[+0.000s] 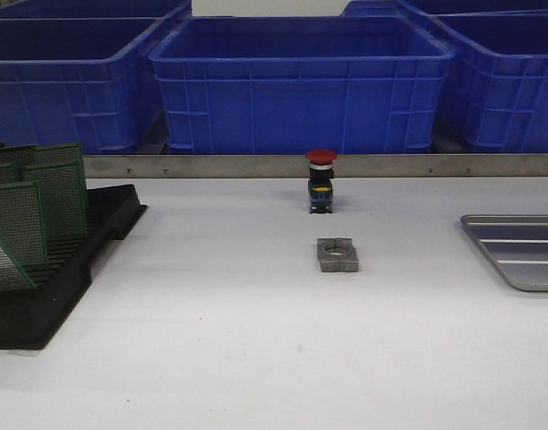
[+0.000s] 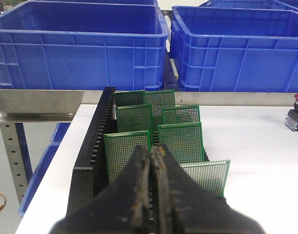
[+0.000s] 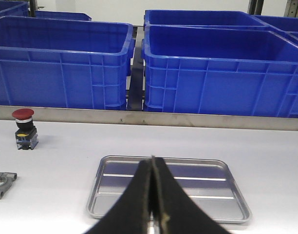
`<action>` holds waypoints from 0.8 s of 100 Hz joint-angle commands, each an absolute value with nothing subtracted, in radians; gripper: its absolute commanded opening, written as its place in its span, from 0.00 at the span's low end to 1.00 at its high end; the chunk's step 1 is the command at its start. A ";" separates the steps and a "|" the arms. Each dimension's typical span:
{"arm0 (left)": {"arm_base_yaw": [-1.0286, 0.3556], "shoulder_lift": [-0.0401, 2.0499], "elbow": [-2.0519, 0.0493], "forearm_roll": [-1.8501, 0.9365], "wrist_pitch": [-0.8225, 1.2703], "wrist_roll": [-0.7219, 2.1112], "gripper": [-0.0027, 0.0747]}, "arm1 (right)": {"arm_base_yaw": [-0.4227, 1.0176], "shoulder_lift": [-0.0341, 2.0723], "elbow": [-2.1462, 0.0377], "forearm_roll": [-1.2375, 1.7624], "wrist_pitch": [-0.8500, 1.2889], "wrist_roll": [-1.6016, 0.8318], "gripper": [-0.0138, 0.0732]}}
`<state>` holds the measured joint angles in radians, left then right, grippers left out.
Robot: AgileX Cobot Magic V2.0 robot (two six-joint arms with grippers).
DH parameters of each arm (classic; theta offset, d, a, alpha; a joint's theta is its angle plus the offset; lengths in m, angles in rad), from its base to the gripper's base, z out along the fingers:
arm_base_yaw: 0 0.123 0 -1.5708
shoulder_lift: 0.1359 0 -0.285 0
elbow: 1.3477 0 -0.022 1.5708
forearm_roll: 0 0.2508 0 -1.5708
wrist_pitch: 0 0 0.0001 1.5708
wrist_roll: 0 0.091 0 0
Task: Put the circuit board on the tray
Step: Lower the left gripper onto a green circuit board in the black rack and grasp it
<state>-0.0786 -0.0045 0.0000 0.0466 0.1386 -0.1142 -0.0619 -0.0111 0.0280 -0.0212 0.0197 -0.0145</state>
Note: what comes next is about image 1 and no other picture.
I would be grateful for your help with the green perfboard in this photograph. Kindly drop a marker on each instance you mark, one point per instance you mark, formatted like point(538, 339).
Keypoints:
point(8, 173)
point(22, 228)
point(20, 155)
point(58, 153)
point(63, 194)
point(13, 278)

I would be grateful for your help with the silver metal tray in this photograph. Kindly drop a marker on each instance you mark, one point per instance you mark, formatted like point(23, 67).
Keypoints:
point(515, 245)

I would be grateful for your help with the black slotted board rack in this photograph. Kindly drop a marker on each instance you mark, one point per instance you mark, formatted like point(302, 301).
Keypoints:
point(30, 319)

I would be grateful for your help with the red emergency stop button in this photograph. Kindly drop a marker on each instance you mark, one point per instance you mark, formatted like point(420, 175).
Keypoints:
point(319, 183)

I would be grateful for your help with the grey metal clamp block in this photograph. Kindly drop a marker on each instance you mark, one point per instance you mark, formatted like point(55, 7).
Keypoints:
point(337, 254)

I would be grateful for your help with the centre blue plastic crate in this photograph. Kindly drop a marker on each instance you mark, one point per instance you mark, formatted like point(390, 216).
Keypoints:
point(289, 85)

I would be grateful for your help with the blue plastic crate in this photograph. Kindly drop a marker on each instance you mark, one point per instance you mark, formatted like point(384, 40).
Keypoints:
point(78, 80)
point(289, 85)
point(495, 96)

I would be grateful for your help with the left blue plastic crate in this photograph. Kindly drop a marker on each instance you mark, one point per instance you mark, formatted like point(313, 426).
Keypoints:
point(78, 80)

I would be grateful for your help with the right blue plastic crate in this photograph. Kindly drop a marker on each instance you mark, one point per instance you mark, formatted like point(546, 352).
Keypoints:
point(495, 96)

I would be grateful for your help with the back right blue crate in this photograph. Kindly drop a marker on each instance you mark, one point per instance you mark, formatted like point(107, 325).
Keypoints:
point(439, 7)

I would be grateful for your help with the back left blue crate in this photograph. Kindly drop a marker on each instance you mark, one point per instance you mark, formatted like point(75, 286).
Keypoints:
point(51, 9)

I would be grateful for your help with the metal table edge rail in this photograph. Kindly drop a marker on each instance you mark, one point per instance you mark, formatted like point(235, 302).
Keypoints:
point(294, 166)

